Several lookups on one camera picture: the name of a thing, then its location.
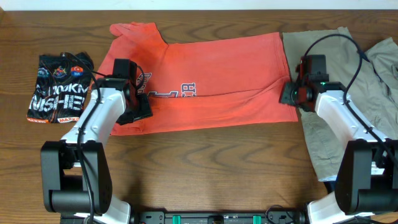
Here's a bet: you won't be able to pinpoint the light blue folded garment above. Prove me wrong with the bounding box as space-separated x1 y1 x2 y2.
318 175 337 182

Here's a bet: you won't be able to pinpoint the red orange soccer t-shirt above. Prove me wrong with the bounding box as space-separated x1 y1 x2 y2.
99 22 298 136

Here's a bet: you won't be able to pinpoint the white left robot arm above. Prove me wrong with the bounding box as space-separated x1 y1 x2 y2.
40 78 152 223

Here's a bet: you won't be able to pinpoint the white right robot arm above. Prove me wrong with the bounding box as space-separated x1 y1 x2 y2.
280 82 397 223

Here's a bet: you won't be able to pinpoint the black folded printed jersey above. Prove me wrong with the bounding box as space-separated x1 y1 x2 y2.
26 52 94 123

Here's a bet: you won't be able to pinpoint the khaki cargo shorts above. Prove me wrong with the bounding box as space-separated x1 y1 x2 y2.
282 27 397 179

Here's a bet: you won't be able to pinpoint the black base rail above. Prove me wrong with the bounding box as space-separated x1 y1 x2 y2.
60 203 398 224

